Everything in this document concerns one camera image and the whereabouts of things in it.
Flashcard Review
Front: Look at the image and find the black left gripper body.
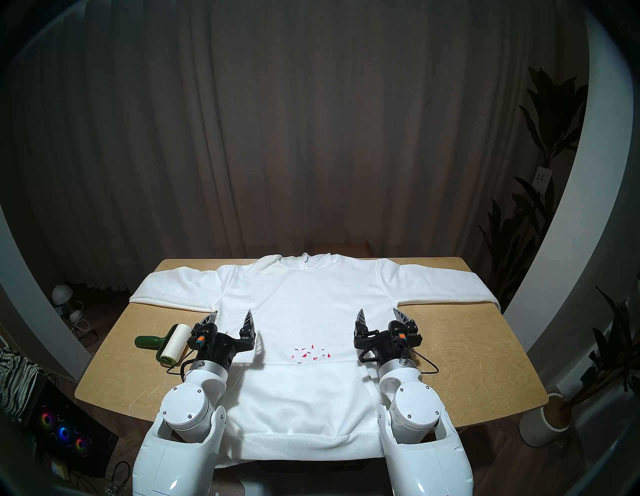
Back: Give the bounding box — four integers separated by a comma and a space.
199, 325, 256, 372

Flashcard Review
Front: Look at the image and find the white mushroom lamp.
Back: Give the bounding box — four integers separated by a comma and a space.
51, 284, 74, 317

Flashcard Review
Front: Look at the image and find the green handled lint roller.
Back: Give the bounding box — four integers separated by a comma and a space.
134, 323, 195, 368

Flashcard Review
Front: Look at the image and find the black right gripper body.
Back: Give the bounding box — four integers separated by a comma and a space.
355, 331, 421, 366

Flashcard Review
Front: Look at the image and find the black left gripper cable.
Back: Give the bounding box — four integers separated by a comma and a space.
166, 350, 201, 383

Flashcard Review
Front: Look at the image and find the white floor cable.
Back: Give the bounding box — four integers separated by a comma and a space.
70, 300, 101, 348

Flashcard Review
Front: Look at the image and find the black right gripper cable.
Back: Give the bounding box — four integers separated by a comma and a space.
400, 345, 440, 376

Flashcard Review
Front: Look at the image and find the brown pleated curtain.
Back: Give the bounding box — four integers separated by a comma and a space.
10, 0, 591, 293

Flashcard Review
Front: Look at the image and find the tall dark leafy plant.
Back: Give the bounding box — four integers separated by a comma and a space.
477, 67, 590, 311

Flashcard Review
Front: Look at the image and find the plant in white pot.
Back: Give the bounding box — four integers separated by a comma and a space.
519, 285, 640, 448

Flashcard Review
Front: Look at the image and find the computer case with rgb fans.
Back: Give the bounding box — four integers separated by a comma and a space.
27, 385, 120, 478

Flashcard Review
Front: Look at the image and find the white hooded sweatshirt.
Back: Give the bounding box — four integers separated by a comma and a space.
129, 252, 502, 468

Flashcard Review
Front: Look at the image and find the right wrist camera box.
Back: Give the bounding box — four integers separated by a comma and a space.
389, 322, 422, 348

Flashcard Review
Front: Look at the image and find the white curved arch frame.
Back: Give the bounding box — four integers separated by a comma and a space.
502, 10, 640, 386
0, 200, 93, 381

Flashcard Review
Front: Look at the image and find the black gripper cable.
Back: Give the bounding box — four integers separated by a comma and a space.
166, 350, 201, 383
400, 345, 440, 376

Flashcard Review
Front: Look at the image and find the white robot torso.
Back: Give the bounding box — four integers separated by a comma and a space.
235, 477, 271, 496

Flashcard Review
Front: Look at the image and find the striped cloth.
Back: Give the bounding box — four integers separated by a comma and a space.
0, 347, 46, 421

